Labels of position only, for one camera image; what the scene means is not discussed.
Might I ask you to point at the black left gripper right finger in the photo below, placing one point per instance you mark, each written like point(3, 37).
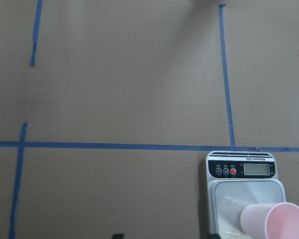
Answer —
point(213, 236)

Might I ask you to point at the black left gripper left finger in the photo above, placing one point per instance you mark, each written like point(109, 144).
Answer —
point(118, 236)

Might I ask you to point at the pink plastic cup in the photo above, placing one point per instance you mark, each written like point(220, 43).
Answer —
point(271, 221)

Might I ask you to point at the white digital kitchen scale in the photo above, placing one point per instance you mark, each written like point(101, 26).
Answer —
point(236, 179)

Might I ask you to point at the brown paper table cover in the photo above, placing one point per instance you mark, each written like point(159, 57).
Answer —
point(108, 132)

